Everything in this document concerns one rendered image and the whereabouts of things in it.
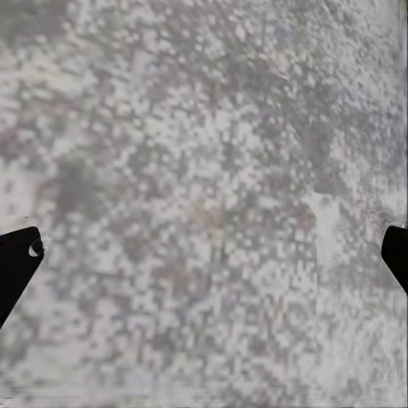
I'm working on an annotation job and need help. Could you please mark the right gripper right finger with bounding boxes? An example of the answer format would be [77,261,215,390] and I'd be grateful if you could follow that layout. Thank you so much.
[381,225,408,295]

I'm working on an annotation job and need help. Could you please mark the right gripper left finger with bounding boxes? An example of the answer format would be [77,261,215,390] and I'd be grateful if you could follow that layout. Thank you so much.
[0,226,51,328]

